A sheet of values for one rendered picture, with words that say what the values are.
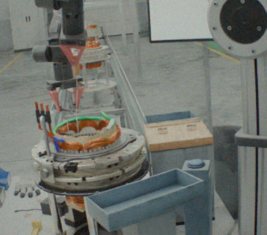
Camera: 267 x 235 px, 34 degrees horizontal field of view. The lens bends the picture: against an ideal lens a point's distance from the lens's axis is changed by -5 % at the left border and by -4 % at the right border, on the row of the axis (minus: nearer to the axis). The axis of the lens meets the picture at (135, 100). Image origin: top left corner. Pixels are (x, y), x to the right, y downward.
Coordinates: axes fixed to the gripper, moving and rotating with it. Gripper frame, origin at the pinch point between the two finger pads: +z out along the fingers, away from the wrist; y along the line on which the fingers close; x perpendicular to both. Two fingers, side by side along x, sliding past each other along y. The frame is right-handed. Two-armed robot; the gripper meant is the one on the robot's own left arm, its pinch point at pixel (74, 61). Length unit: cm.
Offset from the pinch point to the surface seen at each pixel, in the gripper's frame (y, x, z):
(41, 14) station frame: -244, -54, 92
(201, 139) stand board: 3.6, 35.9, 23.4
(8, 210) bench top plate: -3, -29, 64
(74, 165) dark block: 21.6, 0.8, 17.1
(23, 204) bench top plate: -7, -24, 65
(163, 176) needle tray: 25.5, 22.7, 17.3
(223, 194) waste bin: -90, 78, 146
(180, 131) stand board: -4.3, 30.8, 26.5
